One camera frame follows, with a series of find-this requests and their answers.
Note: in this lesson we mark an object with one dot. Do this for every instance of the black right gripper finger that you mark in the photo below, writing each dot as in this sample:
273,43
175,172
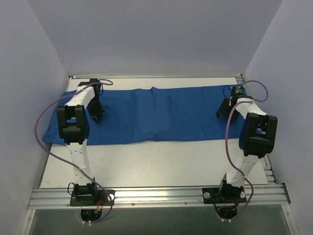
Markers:
219,112
233,117

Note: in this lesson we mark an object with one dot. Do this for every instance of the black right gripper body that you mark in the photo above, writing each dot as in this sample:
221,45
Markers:
225,108

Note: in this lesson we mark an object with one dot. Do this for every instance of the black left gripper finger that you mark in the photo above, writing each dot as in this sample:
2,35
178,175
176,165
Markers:
99,116
95,119

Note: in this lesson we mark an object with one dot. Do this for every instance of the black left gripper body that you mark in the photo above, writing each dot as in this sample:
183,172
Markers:
95,109

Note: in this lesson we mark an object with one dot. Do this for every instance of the blue surgical drape cloth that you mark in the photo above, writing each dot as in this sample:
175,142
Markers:
179,114

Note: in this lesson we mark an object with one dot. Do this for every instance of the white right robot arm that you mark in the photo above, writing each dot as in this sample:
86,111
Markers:
257,139

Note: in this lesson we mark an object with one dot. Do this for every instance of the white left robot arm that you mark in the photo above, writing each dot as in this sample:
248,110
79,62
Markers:
73,127

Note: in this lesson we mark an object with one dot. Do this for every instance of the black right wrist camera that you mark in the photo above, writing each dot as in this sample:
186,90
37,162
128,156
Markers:
237,91

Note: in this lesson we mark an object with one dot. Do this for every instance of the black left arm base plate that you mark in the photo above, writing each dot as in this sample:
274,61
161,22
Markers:
101,199

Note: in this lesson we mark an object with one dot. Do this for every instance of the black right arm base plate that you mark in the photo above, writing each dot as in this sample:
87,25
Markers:
215,194

